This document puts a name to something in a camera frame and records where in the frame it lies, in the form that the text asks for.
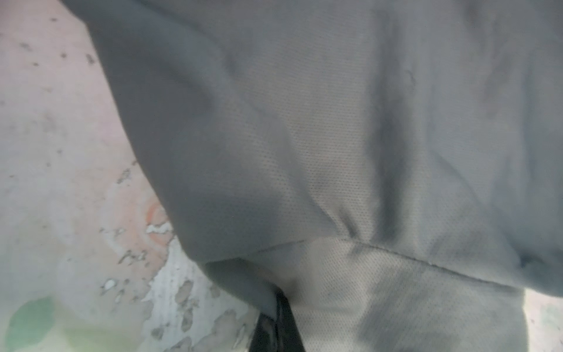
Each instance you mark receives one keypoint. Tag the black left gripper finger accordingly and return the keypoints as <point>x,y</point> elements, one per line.
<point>277,334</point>

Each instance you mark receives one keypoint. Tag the grey t shirt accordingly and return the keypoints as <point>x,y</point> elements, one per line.
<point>393,167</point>

